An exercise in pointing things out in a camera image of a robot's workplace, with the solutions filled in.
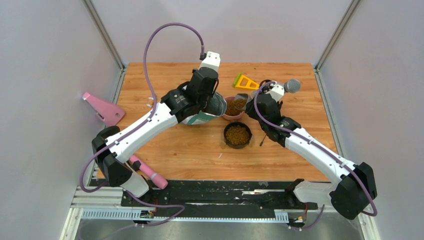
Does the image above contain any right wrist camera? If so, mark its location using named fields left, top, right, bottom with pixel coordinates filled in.
left=264, top=82, right=285, bottom=102

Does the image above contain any small colourful figurine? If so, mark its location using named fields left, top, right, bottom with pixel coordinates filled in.
left=146, top=96, right=156, bottom=108

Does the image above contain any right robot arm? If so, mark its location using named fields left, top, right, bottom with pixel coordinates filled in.
left=245, top=91, right=378, bottom=220

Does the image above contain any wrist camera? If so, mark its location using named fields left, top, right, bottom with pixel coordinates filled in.
left=264, top=82, right=285, bottom=102
left=199, top=51, right=221, bottom=73

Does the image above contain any green dog food bag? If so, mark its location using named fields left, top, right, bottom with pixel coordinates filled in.
left=181, top=92, right=228, bottom=125

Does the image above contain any glitter silver microphone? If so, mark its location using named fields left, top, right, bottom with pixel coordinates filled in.
left=251, top=78, right=302, bottom=99

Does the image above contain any black mounting rail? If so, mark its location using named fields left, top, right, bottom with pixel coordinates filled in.
left=140, top=180, right=322, bottom=220

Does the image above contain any black pet bowl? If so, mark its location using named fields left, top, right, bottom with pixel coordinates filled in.
left=223, top=121, right=253, bottom=149

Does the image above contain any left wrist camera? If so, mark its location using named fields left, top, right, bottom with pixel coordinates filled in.
left=199, top=51, right=221, bottom=73

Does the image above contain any pink pet bowl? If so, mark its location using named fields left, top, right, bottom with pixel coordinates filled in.
left=222, top=96, right=244, bottom=120

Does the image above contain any silver metal scoop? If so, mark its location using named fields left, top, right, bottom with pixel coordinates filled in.
left=232, top=93, right=252, bottom=112

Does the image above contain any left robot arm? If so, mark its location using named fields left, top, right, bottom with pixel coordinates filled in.
left=92, top=66, right=219, bottom=207

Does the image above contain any brown dog food kibble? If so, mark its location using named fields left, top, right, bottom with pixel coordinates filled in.
left=223, top=96, right=249, bottom=145

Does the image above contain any yellow green triangular toy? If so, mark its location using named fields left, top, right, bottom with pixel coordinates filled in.
left=232, top=72, right=260, bottom=90

